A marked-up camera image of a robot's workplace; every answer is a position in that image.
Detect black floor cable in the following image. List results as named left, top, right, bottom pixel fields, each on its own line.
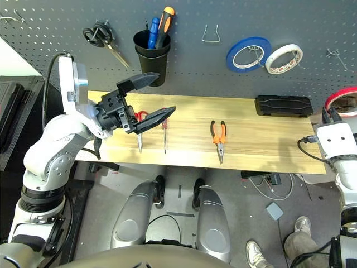
left=147, top=214, right=182, bottom=243

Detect silver robot leg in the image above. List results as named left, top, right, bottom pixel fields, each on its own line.
left=110, top=175, right=167, bottom=249
left=191, top=178, right=231, bottom=265

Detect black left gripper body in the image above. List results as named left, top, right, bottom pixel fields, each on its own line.
left=96, top=89, right=138, bottom=135

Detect silver wire pliers holder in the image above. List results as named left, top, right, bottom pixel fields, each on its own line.
left=201, top=24, right=220, bottom=43

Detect black table frame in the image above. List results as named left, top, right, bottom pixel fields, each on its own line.
left=88, top=162, right=282, bottom=185

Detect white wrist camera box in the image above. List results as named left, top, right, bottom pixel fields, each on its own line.
left=57, top=55, right=90, bottom=115
left=316, top=122, right=357, bottom=160

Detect black ribbed tool case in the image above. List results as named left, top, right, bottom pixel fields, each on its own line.
left=254, top=94, right=314, bottom=118

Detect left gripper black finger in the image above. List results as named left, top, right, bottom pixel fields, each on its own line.
left=116, top=71, right=161, bottom=93
left=133, top=106, right=177, bottom=135

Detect orange black needle-nose pliers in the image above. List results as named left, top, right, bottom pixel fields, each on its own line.
left=210, top=119, right=227, bottom=165

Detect dark grey pegboard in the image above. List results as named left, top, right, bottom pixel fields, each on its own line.
left=0, top=0, right=357, bottom=112

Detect red handled screwdriver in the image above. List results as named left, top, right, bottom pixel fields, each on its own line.
left=161, top=107, right=170, bottom=154

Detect orange black handled screwdriver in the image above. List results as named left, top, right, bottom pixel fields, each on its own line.
left=155, top=6, right=176, bottom=50

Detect red tape roll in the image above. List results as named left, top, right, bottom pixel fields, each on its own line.
left=324, top=87, right=357, bottom=118

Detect blue tape roll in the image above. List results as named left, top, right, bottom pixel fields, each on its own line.
left=226, top=36, right=272, bottom=73

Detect blue handled screwdriver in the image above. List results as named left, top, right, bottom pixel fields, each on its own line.
left=147, top=17, right=161, bottom=50

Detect silver left robot leg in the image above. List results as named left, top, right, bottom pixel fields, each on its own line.
left=110, top=175, right=167, bottom=249

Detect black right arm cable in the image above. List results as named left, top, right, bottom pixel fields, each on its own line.
left=290, top=135, right=340, bottom=268

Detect white tape roll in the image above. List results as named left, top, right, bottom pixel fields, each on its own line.
left=264, top=44, right=304, bottom=75

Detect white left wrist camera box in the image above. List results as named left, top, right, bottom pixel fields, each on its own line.
left=57, top=55, right=90, bottom=115

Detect grey white sneaker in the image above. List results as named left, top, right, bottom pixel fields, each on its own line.
left=245, top=240, right=268, bottom=268
left=294, top=216, right=312, bottom=235

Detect silver right robot leg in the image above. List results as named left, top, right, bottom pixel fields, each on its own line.
left=191, top=178, right=231, bottom=265

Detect grey square floor pad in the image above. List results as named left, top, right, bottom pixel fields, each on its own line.
left=266, top=202, right=284, bottom=221

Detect khaki trouser leg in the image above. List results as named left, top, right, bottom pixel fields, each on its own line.
left=284, top=231, right=330, bottom=268

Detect black hard carry case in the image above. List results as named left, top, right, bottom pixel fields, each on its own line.
left=0, top=82, right=33, bottom=153

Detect silver tape peg hook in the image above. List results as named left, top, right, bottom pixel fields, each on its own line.
left=248, top=46, right=266, bottom=69

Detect grey robot torso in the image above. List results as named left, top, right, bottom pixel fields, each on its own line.
left=55, top=244, right=232, bottom=268

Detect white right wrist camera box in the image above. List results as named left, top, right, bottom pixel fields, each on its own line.
left=316, top=122, right=357, bottom=160

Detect black plastic cup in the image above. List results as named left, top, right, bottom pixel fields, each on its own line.
left=133, top=30, right=171, bottom=58
left=135, top=46, right=170, bottom=87

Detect silver double peg hook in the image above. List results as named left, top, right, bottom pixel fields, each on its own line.
left=0, top=9, right=26, bottom=25

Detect black handled scissors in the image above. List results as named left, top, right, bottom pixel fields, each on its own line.
left=82, top=22, right=131, bottom=69

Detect red handled scissors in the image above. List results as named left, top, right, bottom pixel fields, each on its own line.
left=134, top=111, right=148, bottom=154

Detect white floor cables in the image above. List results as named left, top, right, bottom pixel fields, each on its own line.
left=248, top=173, right=296, bottom=200

